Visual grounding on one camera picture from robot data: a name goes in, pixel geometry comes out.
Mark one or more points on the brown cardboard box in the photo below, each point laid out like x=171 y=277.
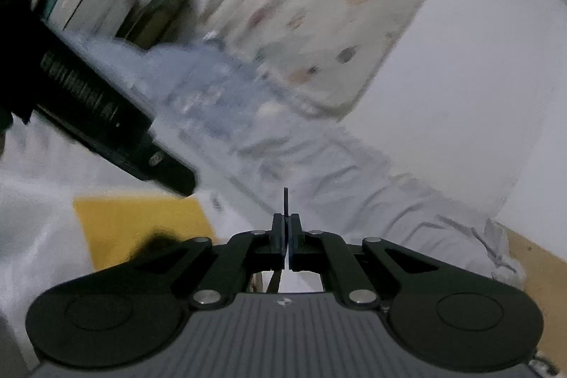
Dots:
x=164 y=19

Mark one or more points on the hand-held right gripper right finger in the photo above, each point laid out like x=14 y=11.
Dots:
x=296 y=243

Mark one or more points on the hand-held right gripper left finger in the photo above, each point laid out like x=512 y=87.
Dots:
x=280 y=243

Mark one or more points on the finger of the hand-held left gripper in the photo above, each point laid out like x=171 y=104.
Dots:
x=172 y=176

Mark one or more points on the blue printed quilt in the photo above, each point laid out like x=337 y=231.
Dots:
x=310 y=165

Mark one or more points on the pineapple print curtain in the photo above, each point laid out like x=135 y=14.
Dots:
x=336 y=6

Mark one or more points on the white and yellow mailer bag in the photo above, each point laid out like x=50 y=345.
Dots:
x=133 y=218

